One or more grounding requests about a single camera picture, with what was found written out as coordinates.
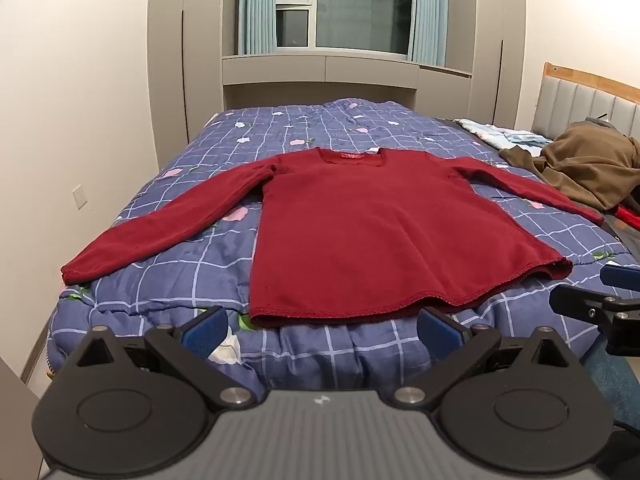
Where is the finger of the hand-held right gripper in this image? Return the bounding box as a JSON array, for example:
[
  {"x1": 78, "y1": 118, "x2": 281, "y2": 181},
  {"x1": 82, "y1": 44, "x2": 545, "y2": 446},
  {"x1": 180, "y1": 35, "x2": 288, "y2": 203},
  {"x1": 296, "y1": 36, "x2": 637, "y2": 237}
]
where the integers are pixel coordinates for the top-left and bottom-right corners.
[
  {"x1": 599, "y1": 264, "x2": 640, "y2": 289},
  {"x1": 548, "y1": 284, "x2": 640, "y2": 332}
]

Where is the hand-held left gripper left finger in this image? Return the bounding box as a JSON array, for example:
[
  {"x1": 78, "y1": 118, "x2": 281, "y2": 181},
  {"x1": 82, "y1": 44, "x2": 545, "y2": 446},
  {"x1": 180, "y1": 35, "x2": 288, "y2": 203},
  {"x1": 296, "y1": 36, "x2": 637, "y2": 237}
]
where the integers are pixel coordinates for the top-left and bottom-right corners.
[{"x1": 61, "y1": 305, "x2": 259, "y2": 409}]

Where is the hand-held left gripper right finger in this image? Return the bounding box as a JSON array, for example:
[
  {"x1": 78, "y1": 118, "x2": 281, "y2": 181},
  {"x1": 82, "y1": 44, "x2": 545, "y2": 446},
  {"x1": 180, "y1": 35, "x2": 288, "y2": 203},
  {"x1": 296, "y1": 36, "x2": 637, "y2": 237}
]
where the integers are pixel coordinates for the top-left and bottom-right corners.
[{"x1": 392, "y1": 307, "x2": 584, "y2": 409}]

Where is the red long-sleeved sweater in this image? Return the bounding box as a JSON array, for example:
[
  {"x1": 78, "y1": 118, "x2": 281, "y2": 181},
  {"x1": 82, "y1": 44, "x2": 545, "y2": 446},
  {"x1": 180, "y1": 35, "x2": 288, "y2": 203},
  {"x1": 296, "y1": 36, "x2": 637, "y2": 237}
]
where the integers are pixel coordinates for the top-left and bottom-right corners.
[{"x1": 61, "y1": 146, "x2": 606, "y2": 330}]

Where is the blue floor mat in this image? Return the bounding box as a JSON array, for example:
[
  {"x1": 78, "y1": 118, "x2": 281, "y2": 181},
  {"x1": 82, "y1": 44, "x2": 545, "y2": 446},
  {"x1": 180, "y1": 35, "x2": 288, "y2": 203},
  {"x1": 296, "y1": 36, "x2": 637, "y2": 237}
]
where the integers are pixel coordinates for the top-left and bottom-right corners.
[{"x1": 581, "y1": 349, "x2": 640, "y2": 427}]

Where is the bright red cloth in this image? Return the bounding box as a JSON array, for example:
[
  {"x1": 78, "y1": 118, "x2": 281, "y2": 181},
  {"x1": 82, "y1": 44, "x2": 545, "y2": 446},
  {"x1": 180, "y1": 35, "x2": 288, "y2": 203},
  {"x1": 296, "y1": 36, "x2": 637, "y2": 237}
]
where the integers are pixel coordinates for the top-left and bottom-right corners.
[{"x1": 612, "y1": 202, "x2": 640, "y2": 232}]

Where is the brown garment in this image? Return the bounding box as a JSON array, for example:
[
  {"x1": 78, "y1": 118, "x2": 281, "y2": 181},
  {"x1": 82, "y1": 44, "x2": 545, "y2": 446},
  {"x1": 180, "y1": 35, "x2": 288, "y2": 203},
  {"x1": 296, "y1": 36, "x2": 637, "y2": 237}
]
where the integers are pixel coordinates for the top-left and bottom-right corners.
[{"x1": 500, "y1": 118, "x2": 640, "y2": 212}]

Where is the light blue patterned cloth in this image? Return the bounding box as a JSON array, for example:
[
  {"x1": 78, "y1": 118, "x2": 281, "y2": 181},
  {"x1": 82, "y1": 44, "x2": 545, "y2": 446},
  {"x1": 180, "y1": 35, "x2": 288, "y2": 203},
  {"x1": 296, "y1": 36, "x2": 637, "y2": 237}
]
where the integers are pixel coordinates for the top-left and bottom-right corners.
[{"x1": 452, "y1": 118, "x2": 554, "y2": 157}]

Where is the white furniture corner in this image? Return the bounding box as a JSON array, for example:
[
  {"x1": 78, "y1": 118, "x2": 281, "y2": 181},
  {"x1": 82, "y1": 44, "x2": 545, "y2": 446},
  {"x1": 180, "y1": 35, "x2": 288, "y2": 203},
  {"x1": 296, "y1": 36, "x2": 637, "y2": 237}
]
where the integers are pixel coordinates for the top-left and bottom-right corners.
[{"x1": 0, "y1": 357, "x2": 44, "y2": 480}]

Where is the blue checked floral quilt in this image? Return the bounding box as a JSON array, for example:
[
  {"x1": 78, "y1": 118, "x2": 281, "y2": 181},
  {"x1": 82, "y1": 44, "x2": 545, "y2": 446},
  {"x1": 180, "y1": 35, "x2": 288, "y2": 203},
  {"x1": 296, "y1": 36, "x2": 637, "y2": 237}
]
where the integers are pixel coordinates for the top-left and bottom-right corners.
[{"x1": 46, "y1": 99, "x2": 640, "y2": 397}]

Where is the tall grey wardrobe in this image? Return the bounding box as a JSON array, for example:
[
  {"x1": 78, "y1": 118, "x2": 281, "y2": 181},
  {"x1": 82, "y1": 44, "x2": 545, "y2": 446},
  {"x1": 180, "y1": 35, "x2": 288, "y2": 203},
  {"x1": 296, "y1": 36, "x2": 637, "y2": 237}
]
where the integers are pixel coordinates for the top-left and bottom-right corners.
[
  {"x1": 147, "y1": 0, "x2": 224, "y2": 172},
  {"x1": 469, "y1": 0, "x2": 527, "y2": 129}
]

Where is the grey window cabinet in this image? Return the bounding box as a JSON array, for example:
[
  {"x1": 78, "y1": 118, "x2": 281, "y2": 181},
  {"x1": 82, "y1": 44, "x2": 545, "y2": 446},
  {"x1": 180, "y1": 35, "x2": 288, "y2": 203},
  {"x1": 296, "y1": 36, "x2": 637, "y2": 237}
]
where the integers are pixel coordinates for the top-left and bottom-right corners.
[{"x1": 222, "y1": 54, "x2": 474, "y2": 112}]

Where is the light blue curtain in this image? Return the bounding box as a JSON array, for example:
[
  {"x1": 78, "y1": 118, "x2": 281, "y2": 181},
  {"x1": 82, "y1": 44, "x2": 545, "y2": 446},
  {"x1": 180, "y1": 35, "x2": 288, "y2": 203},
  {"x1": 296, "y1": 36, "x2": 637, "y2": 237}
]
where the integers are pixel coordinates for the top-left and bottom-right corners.
[
  {"x1": 236, "y1": 0, "x2": 279, "y2": 56},
  {"x1": 407, "y1": 0, "x2": 450, "y2": 67}
]

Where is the window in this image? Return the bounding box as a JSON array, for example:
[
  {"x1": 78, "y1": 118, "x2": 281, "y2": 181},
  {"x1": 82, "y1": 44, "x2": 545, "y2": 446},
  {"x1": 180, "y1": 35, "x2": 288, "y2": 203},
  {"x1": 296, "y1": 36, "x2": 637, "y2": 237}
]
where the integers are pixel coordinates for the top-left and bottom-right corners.
[{"x1": 275, "y1": 0, "x2": 415, "y2": 55}]

